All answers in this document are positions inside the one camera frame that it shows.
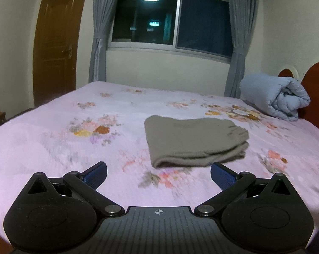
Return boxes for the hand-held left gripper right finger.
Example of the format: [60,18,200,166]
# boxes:
[194,162,295,217]

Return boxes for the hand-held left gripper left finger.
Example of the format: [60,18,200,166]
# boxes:
[24,161,124,217]

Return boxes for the grey pants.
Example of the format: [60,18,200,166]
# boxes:
[144,115,250,169]

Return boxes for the bed with pink floral sheet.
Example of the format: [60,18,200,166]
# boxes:
[0,81,319,246]

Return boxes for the rolled light blue quilt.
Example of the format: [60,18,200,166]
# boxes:
[239,71,311,122]

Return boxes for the red-brown wooden headboard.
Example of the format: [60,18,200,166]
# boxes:
[278,61,319,135]

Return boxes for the grey curtain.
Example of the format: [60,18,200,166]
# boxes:
[89,0,125,84]
[224,0,261,98]

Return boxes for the brown wooden door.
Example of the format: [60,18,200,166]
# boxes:
[33,0,90,109]

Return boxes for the window with white frame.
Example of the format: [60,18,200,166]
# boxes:
[107,0,234,62]

